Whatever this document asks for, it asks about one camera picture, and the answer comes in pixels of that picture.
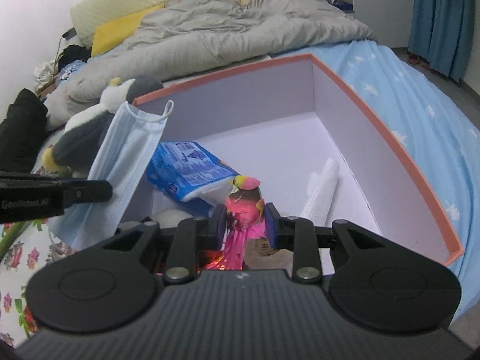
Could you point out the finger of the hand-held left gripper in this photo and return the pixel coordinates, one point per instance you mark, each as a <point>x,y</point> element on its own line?
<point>90,192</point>

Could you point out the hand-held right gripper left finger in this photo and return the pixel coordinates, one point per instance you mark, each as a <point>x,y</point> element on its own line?
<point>220,227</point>

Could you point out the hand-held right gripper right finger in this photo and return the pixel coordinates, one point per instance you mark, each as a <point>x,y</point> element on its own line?
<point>270,227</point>

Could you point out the blue face mask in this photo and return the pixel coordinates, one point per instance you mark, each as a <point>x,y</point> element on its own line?
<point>127,146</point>

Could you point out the white waffle cloth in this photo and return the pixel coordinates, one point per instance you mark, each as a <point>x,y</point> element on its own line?
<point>322,187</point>

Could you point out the blue tissue pack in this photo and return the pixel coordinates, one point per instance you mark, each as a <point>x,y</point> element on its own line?
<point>187,168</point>

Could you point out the pink cardboard box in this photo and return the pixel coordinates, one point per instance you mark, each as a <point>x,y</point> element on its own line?
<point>270,93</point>

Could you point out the grey penguin plush toy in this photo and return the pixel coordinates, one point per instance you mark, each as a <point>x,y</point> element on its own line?
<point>90,135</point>

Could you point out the black clothing pile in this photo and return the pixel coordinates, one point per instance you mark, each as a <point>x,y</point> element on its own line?
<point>22,131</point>

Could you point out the fruit printed tablecloth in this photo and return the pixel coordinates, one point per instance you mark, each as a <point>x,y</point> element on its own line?
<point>22,277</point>

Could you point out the brown cardboard box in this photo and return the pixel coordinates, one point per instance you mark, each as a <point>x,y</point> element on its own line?
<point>47,89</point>

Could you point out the blue patterned packet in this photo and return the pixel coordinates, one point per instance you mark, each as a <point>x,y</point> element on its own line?
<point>71,69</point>

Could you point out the white crumpled cloth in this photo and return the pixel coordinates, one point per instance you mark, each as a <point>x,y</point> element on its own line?
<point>45,71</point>

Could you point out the yellow pillow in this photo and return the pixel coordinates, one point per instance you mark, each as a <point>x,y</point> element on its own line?
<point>116,30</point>

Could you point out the blue printed bedsheet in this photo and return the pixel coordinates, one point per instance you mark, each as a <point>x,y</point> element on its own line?
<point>405,120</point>

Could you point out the grey duvet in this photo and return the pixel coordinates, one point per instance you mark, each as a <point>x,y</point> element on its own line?
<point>232,33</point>

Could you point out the red slippers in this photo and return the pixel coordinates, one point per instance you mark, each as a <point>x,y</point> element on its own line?
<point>418,60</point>

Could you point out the grey wardrobe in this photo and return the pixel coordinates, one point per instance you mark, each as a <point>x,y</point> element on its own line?
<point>382,3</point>

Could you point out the blue curtain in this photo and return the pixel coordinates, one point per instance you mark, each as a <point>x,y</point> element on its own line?
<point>438,18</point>

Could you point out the black wall charger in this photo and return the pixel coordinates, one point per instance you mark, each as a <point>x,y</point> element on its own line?
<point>68,33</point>

